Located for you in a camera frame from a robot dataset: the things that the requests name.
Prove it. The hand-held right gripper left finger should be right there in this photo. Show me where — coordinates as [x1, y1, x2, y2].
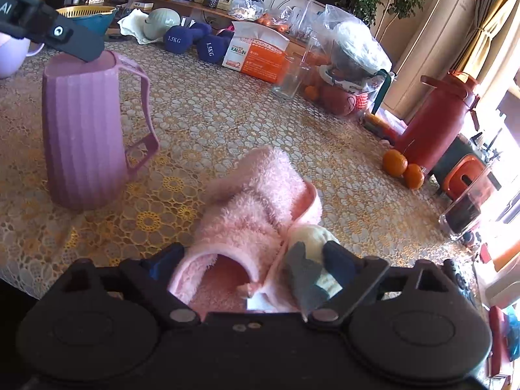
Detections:
[65, 243, 202, 328]

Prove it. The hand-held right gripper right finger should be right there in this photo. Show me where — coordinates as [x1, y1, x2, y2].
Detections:
[306, 240, 448, 328]

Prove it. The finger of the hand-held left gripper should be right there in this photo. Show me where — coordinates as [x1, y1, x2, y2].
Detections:
[41, 13, 106, 64]

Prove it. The cream and grey plush cloth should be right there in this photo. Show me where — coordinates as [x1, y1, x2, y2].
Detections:
[282, 225, 346, 313]

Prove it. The purple ribbed plastic pitcher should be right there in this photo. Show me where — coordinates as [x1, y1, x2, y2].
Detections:
[42, 50, 161, 212]

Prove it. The pink fluffy towel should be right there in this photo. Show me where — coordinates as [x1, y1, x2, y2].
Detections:
[168, 145, 324, 318]

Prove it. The yellow colander in blue bowl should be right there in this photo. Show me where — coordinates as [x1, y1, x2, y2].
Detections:
[56, 5, 118, 36]

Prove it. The lavender plastic cup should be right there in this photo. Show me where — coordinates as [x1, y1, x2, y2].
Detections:
[0, 32, 45, 80]

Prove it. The white cloth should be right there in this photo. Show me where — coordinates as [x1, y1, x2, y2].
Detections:
[117, 8, 164, 45]

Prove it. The dark blue dumbbell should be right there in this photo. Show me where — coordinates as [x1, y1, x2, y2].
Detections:
[163, 22, 213, 54]
[197, 30, 236, 65]

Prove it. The wooden shelf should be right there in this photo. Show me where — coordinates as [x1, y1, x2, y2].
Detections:
[134, 0, 309, 45]

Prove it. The black remote control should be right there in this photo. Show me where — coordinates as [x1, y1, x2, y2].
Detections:
[442, 257, 469, 294]

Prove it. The clear container with dark contents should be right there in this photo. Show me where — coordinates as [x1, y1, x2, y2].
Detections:
[438, 166, 501, 241]

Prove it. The lace patterned tablecloth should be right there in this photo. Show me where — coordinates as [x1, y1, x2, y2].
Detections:
[0, 36, 480, 293]

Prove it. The orange plastic stool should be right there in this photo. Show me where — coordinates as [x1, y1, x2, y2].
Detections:
[442, 153, 489, 202]

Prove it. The red thermos jug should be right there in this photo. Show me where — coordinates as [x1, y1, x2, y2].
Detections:
[395, 70, 481, 172]

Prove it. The orange and white box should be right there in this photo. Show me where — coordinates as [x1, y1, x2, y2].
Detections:
[222, 21, 292, 84]

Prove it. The clear glass cup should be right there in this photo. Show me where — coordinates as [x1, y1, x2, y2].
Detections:
[271, 54, 312, 100]

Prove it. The clear plastic bag with pot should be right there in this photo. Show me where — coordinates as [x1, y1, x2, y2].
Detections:
[319, 4, 393, 95]

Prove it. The white standing air conditioner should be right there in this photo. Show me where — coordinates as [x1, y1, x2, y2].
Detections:
[381, 0, 481, 119]

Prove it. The beige curtain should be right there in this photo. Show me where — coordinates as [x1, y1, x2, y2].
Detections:
[450, 0, 520, 88]

